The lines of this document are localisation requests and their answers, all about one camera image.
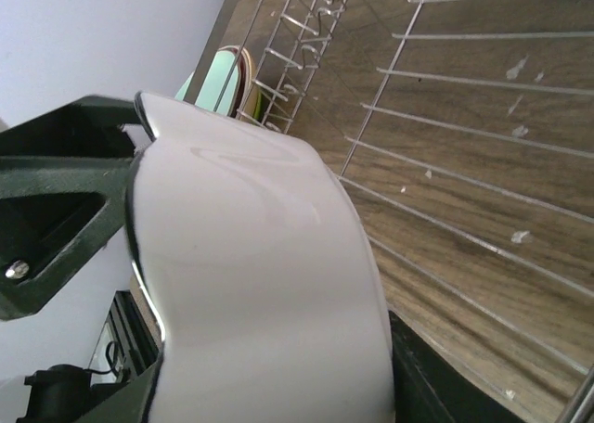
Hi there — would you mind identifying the white scalloped bowl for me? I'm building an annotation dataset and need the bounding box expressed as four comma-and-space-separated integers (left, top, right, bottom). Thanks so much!
126, 92, 395, 422

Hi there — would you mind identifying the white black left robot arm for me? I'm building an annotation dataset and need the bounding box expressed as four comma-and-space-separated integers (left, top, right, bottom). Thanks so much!
16, 340, 130, 422

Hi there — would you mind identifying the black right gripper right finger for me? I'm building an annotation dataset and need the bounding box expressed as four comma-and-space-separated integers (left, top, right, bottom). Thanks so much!
78, 312, 523, 423

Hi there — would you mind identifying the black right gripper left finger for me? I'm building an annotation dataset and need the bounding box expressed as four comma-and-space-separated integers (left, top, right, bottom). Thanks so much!
1, 96, 141, 321

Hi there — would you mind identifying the metal wire dish rack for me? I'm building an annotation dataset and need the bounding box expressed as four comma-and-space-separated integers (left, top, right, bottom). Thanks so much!
215, 0, 593, 422

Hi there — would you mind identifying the light green round plate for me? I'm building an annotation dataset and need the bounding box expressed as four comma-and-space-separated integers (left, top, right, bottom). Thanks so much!
195, 45, 264, 123

